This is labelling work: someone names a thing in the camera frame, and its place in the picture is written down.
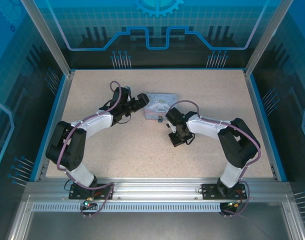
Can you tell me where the slotted grey cable duct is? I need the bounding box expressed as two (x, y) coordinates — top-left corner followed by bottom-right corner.
(31, 202), (235, 213)

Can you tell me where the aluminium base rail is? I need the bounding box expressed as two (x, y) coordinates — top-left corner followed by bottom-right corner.
(24, 177), (292, 201)

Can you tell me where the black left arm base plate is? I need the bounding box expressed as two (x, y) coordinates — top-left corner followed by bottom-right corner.
(68, 183), (115, 201)

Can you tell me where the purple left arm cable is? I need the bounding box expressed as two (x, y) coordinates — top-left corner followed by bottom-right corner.
(56, 80), (132, 219)

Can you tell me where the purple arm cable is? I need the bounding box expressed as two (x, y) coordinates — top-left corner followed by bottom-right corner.
(168, 99), (262, 218)
(56, 80), (132, 219)

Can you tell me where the cable connector with lights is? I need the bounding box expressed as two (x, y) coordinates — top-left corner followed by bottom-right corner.
(226, 199), (244, 210)
(82, 198), (96, 210)

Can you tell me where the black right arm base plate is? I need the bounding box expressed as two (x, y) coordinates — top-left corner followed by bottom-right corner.
(201, 183), (247, 201)

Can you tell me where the aluminium frame post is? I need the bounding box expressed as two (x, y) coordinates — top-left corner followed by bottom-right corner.
(243, 0), (288, 78)
(19, 0), (76, 78)

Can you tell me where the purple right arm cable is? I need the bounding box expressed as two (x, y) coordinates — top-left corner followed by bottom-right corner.
(168, 99), (262, 218)

